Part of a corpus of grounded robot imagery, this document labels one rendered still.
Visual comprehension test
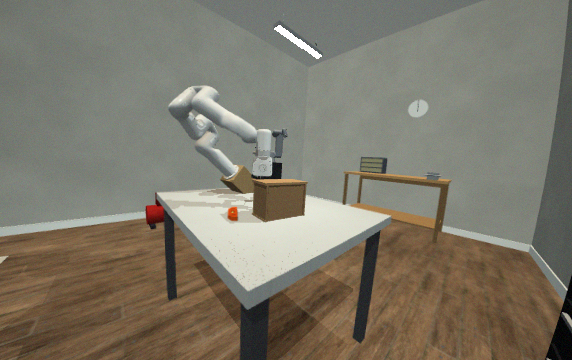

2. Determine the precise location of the orange spirit level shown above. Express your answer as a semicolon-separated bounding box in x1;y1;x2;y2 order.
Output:
228;207;238;221

